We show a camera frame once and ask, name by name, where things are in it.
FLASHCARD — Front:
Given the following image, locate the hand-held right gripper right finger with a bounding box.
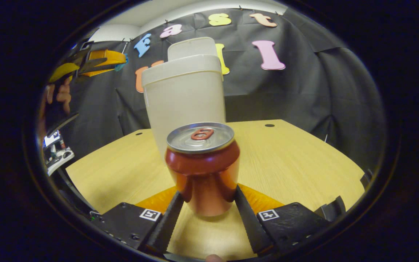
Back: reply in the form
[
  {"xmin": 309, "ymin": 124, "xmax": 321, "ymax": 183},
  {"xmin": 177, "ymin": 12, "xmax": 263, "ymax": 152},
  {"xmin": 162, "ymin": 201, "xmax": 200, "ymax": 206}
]
[{"xmin": 234, "ymin": 184, "xmax": 332, "ymax": 255}]

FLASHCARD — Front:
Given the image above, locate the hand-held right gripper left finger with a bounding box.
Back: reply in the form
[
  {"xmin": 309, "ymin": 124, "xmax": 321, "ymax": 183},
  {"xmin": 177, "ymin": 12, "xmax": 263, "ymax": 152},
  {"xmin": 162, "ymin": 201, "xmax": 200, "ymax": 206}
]
[{"xmin": 89, "ymin": 186, "xmax": 184, "ymax": 255}]

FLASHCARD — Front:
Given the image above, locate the blue paper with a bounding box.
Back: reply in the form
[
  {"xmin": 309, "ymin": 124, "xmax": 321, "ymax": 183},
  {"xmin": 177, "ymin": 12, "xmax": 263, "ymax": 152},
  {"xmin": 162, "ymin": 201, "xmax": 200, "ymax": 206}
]
[{"xmin": 114, "ymin": 55, "xmax": 129, "ymax": 72}]

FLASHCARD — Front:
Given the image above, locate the red pop can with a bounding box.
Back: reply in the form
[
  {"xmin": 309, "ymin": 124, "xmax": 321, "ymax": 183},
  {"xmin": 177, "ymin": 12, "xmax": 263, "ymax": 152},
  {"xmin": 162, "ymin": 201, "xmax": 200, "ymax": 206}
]
[{"xmin": 165, "ymin": 122, "xmax": 240, "ymax": 217}]

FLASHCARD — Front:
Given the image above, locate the white desktop garbage bin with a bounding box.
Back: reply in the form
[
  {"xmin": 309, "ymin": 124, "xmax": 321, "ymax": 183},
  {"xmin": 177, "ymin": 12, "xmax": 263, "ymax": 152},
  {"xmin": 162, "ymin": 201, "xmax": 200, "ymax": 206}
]
[{"xmin": 141, "ymin": 36, "xmax": 227, "ymax": 164}]

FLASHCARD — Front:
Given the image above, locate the wooden desktop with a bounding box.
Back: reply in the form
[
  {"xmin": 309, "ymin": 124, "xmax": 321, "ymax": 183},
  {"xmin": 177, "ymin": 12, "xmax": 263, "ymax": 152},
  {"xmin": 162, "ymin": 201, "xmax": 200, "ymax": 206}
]
[{"xmin": 66, "ymin": 119, "xmax": 366, "ymax": 261}]

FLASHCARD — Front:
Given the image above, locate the white side desk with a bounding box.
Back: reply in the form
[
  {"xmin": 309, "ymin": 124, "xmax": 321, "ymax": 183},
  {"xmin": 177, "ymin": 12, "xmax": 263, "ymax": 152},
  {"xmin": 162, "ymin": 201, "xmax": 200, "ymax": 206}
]
[{"xmin": 43, "ymin": 130, "xmax": 75, "ymax": 176}]

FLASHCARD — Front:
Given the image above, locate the black desk edge clamp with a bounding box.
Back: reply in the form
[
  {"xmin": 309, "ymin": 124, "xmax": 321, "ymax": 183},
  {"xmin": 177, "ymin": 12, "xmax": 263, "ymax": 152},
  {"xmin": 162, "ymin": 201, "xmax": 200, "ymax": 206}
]
[
  {"xmin": 360, "ymin": 169, "xmax": 374, "ymax": 190},
  {"xmin": 315, "ymin": 196, "xmax": 346, "ymax": 221}
]

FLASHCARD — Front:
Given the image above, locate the black backdrop cloth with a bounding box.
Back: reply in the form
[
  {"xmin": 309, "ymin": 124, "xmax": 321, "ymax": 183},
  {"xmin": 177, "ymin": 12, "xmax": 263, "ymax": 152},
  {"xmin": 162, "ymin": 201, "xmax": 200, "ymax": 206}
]
[{"xmin": 46, "ymin": 7, "xmax": 386, "ymax": 171}]

